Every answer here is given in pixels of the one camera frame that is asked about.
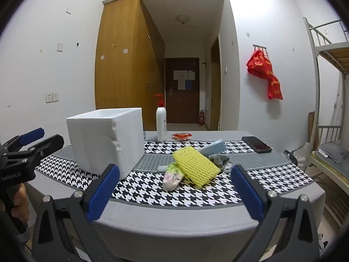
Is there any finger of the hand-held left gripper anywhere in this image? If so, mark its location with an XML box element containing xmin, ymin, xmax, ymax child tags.
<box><xmin>26</xmin><ymin>134</ymin><xmax>65</xmax><ymax>165</ymax></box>
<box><xmin>0</xmin><ymin>127</ymin><xmax>45</xmax><ymax>154</ymax></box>

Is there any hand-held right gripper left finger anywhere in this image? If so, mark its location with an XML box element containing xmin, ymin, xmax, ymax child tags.
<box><xmin>32</xmin><ymin>164</ymin><xmax>128</xmax><ymax>262</ymax></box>

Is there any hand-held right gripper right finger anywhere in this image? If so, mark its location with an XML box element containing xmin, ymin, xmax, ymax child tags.
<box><xmin>230</xmin><ymin>164</ymin><xmax>321</xmax><ymax>262</ymax></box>

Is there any grey sock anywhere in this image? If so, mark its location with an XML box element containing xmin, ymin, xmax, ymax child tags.
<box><xmin>209</xmin><ymin>154</ymin><xmax>231</xmax><ymax>174</ymax></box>

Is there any white foam box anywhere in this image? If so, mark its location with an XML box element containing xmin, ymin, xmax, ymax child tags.
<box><xmin>66</xmin><ymin>108</ymin><xmax>145</xmax><ymax>181</ymax></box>

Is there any blue face mask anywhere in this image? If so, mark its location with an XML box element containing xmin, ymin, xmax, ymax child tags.
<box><xmin>200</xmin><ymin>139</ymin><xmax>227</xmax><ymax>157</ymax></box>

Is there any yellow foam net sleeve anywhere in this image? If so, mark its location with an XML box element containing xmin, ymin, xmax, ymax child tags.
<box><xmin>172</xmin><ymin>146</ymin><xmax>221</xmax><ymax>189</ymax></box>

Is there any green white soft packet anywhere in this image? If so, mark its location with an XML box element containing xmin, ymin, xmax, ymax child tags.
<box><xmin>163</xmin><ymin>162</ymin><xmax>184</xmax><ymax>192</ymax></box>

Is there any person's left hand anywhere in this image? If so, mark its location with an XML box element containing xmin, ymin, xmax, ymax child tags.
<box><xmin>10</xmin><ymin>182</ymin><xmax>30</xmax><ymax>224</ymax></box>

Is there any houndstooth table runner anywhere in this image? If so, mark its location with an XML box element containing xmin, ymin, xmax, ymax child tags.
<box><xmin>35</xmin><ymin>139</ymin><xmax>314</xmax><ymax>210</ymax></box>

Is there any white plastic bag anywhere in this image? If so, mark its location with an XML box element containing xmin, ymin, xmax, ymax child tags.
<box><xmin>296</xmin><ymin>142</ymin><xmax>310</xmax><ymax>167</ymax></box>

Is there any red snack packet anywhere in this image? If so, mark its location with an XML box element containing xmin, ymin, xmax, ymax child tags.
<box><xmin>171</xmin><ymin>132</ymin><xmax>193</xmax><ymax>141</ymax></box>

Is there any white pump lotion bottle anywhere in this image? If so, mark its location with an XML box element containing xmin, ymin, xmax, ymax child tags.
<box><xmin>153</xmin><ymin>94</ymin><xmax>168</xmax><ymax>142</ymax></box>

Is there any brown wooden board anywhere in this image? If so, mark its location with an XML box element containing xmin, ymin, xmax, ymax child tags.
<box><xmin>308</xmin><ymin>111</ymin><xmax>319</xmax><ymax>145</ymax></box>

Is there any grey folded bedding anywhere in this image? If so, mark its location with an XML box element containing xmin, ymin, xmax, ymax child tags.
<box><xmin>318</xmin><ymin>142</ymin><xmax>349</xmax><ymax>164</ymax></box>

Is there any wooden wardrobe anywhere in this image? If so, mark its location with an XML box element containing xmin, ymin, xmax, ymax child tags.
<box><xmin>94</xmin><ymin>0</ymin><xmax>165</xmax><ymax>131</ymax></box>

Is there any dark brown entrance door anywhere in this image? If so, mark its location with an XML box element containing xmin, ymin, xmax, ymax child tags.
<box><xmin>165</xmin><ymin>58</ymin><xmax>199</xmax><ymax>124</ymax></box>

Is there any wooden side door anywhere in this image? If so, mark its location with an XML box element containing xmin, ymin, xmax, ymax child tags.
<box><xmin>210</xmin><ymin>34</ymin><xmax>221</xmax><ymax>131</ymax></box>

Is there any metal bunk bed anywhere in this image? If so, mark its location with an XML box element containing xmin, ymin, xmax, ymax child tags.
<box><xmin>303</xmin><ymin>17</ymin><xmax>349</xmax><ymax>230</ymax></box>

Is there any red hanging cloth bag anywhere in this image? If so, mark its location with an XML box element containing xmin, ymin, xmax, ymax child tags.
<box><xmin>246</xmin><ymin>50</ymin><xmax>283</xmax><ymax>100</ymax></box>

